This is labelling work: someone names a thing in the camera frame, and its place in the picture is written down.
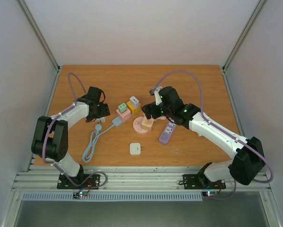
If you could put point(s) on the white 66W charger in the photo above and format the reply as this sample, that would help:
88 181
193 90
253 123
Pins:
134 102

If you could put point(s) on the green charger plug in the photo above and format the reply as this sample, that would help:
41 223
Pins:
122 108

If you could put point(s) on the purple power strip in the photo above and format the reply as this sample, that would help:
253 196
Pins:
167 133

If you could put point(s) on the beige cube socket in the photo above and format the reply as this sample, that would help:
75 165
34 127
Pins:
147 124

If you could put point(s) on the pink cube socket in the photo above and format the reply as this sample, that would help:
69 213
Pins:
124 116

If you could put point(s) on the aluminium rail frame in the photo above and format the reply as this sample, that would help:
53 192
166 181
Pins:
120 178

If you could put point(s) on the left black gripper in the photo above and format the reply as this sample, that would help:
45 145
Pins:
105 112

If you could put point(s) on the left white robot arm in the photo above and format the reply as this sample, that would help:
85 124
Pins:
50 140

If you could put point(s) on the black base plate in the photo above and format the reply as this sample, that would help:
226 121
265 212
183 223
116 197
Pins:
64 183
191 182

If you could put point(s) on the white cube socket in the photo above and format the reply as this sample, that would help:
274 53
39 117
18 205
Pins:
101 120

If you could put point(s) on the pink round socket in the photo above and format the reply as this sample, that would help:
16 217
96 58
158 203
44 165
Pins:
137 126

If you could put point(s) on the white flat charger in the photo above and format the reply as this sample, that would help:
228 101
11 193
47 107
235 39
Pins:
135 149

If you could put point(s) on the grey slotted cable duct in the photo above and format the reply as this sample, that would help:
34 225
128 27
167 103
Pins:
112 196

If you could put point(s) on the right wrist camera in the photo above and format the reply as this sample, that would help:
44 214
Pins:
155 92

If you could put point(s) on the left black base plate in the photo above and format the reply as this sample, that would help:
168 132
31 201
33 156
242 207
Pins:
64 183

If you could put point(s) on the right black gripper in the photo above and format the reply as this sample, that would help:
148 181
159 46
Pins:
150 109

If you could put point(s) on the yellow cube socket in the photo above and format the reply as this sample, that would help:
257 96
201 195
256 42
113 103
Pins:
133 110

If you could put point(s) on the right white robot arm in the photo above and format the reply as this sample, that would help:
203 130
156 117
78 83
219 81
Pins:
246 154

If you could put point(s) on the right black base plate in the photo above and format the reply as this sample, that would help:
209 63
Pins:
191 182

